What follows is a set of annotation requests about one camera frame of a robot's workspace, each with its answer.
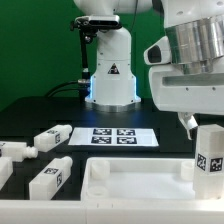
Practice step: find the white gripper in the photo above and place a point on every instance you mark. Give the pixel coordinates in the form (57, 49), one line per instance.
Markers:
(187, 94)

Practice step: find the white desk tabletop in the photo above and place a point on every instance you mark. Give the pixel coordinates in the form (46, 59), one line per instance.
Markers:
(138, 178)

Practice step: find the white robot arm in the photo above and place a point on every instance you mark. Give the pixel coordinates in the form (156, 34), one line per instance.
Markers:
(186, 73)

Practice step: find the white fiducial marker sheet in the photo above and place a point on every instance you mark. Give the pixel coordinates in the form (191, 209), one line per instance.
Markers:
(113, 137)

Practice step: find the white left border block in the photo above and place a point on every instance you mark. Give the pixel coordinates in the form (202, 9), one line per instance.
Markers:
(6, 169)

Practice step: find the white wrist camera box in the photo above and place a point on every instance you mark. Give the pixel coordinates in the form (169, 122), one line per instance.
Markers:
(158, 53)

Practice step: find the black camera on stand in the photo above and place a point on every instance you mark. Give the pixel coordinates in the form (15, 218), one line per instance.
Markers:
(88, 27)

